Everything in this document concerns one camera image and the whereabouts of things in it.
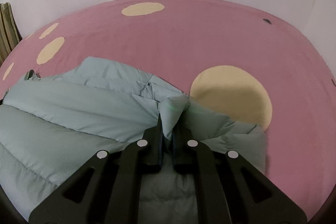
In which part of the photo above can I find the light blue puffer jacket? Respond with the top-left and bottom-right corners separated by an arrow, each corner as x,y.
1,57 -> 266,219

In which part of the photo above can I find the pink polka dot bedsheet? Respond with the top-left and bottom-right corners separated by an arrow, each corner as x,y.
1,0 -> 335,219

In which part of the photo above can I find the striped fabric headboard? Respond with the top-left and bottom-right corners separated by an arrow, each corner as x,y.
0,2 -> 22,64

